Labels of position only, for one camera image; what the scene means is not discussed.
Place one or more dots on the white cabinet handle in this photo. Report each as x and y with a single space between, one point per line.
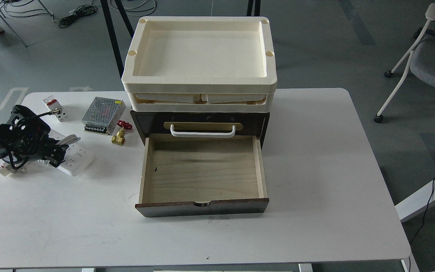
192 134

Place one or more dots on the metal mesh power supply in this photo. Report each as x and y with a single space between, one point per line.
102 115

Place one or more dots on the cream plastic tray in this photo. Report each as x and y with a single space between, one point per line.
200 103
201 55

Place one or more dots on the white bench edge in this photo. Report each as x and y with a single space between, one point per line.
417 202

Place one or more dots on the open wooden drawer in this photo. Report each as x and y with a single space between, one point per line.
202 176

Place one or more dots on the white power strip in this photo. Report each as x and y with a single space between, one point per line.
76 159

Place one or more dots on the brass valve red handle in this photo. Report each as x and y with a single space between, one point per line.
119 138

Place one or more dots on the cream plastic top tray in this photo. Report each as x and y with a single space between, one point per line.
201 55

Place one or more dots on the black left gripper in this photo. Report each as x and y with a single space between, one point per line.
25 138

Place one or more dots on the grey chair legs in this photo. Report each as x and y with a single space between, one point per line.
22 9

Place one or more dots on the cream plastic lower tray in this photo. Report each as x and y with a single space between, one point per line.
200 103

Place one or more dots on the white plug adapter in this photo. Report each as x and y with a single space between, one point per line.
6 169

